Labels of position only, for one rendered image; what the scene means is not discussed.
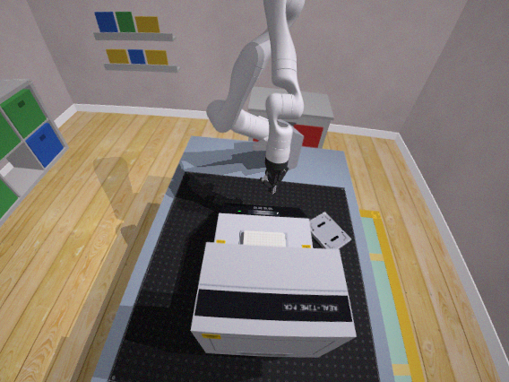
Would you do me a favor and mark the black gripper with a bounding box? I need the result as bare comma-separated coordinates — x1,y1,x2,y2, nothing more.
259,157,289,195

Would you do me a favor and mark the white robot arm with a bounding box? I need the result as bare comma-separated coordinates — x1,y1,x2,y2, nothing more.
206,0,305,163

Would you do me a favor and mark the white real-time pcr machine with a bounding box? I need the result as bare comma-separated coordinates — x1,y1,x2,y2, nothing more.
191,204,357,358

